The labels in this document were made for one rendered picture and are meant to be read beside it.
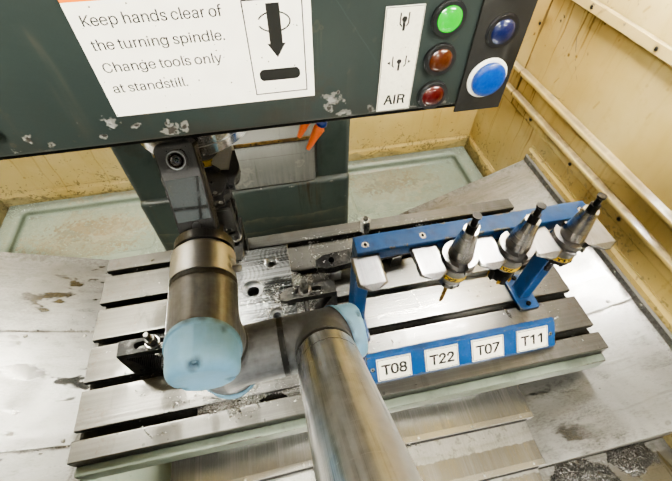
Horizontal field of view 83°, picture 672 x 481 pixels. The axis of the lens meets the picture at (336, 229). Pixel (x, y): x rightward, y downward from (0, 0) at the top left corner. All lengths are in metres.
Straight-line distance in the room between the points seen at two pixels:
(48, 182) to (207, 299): 1.54
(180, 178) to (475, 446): 0.92
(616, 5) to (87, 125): 1.21
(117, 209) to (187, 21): 1.58
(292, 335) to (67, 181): 1.52
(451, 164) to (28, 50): 1.72
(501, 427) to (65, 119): 1.09
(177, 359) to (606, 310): 1.14
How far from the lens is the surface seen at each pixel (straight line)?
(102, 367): 1.07
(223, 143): 0.53
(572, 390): 1.24
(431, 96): 0.36
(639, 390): 1.26
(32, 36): 0.34
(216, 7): 0.30
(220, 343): 0.40
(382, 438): 0.32
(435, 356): 0.92
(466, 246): 0.67
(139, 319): 1.09
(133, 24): 0.31
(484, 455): 1.12
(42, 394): 1.39
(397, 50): 0.34
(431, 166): 1.86
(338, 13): 0.31
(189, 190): 0.48
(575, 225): 0.79
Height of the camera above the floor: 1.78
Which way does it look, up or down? 51 degrees down
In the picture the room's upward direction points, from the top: straight up
